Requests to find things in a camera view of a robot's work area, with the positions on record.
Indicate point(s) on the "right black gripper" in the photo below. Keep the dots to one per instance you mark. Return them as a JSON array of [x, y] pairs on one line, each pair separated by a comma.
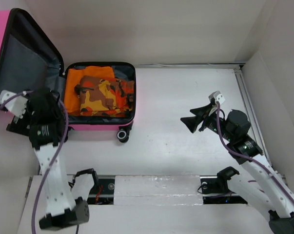
[[191, 122]]

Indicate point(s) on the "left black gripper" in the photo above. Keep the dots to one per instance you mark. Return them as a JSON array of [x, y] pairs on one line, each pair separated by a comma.
[[22, 124]]

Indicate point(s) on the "orange cloth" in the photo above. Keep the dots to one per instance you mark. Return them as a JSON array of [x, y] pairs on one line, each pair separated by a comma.
[[71, 100]]

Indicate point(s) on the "pink hard-shell suitcase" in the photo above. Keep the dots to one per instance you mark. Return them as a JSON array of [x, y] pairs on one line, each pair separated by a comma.
[[30, 61]]

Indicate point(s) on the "orange camouflage shorts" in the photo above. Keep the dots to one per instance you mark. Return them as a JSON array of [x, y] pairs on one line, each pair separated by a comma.
[[105, 97]]

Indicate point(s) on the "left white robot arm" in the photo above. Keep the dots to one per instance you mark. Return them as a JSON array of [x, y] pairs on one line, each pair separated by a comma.
[[58, 204]]

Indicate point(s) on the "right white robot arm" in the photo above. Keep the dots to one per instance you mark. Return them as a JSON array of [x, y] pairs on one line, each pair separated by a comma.
[[266, 192]]

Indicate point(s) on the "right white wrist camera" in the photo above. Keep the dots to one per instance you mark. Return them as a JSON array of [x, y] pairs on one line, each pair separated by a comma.
[[216, 97]]

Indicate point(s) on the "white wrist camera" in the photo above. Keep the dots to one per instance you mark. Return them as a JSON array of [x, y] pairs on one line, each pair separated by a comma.
[[15, 103], [216, 97]]

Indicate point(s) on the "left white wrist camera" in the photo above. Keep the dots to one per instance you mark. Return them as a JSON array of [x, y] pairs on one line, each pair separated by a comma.
[[15, 103]]

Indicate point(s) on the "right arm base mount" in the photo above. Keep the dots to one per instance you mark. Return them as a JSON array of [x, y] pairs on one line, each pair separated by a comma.
[[215, 194]]

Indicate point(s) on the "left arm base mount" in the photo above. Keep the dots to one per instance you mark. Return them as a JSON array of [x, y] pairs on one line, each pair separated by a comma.
[[103, 193]]

